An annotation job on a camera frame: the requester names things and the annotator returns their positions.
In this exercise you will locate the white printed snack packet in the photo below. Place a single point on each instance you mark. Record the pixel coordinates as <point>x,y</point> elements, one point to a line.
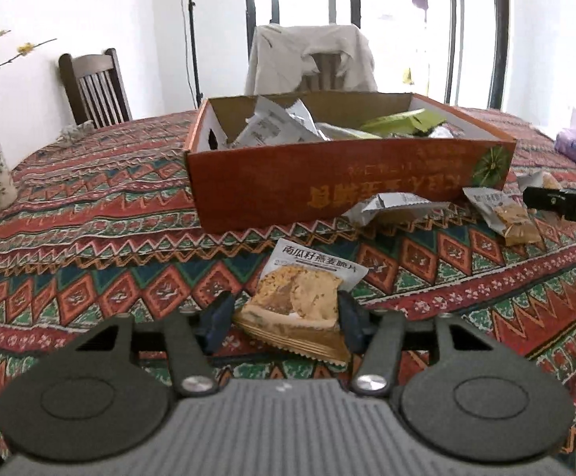
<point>268,124</point>

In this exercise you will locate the white oat cracker packet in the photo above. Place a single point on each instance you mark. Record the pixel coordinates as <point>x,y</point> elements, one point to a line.
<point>508,218</point>
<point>297,292</point>
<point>536,179</point>

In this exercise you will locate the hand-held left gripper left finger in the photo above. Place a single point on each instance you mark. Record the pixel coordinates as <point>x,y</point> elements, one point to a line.
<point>218,322</point>

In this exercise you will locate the small crumpled grey cloth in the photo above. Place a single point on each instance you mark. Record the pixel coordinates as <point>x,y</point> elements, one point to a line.
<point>77,129</point>

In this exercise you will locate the silver snack packet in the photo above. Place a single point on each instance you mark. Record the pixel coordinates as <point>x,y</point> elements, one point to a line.
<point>392,203</point>
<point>440,131</point>

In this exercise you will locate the dark wooden chair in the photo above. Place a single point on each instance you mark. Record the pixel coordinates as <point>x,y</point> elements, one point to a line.
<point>94,62</point>
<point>325,72</point>

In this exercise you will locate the beige jacket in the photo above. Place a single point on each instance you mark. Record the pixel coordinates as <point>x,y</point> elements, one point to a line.
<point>278,54</point>

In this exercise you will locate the black light stand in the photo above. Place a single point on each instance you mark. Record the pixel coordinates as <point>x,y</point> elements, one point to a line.
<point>197,89</point>

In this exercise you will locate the black-framed sliding glass door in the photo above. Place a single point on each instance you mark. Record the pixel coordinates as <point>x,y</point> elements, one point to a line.
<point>500,34</point>

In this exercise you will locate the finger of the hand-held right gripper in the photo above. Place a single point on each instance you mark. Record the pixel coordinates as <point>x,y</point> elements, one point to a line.
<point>543,198</point>

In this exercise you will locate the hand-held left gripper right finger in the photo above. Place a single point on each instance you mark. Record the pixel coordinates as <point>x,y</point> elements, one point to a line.
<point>350,322</point>

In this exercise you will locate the yellow bag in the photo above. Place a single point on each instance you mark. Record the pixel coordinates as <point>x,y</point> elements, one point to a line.
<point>407,77</point>

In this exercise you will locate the flat silver snack packet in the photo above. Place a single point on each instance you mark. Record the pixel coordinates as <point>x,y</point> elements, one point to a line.
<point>392,203</point>

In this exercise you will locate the yellow flower branches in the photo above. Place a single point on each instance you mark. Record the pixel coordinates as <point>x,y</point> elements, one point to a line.
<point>25,48</point>

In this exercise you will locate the orange cardboard box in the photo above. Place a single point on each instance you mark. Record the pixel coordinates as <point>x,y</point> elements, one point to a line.
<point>268,188</point>

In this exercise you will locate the patterned tablecloth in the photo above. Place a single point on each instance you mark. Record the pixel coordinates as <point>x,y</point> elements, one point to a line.
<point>94,238</point>

